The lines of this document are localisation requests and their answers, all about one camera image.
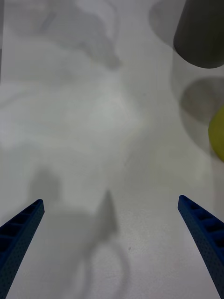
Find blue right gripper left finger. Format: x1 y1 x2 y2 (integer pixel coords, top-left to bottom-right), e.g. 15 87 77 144
0 199 45 299

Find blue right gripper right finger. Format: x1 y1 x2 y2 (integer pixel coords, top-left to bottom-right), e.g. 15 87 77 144
177 195 224 299

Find yellow-green plastic waste bin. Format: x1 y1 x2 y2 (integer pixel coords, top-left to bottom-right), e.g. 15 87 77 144
208 104 224 162

